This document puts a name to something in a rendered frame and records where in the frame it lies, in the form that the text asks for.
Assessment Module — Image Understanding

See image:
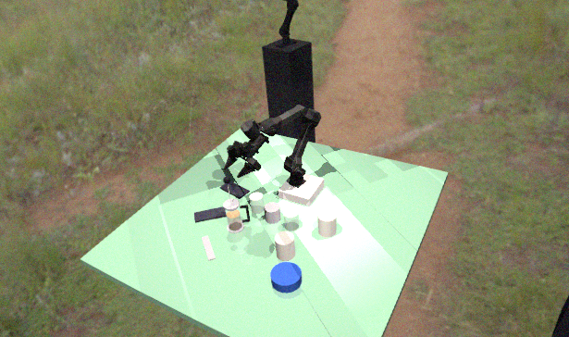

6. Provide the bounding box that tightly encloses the blue short cylinder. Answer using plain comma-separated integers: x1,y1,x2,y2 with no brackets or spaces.
270,262,303,293

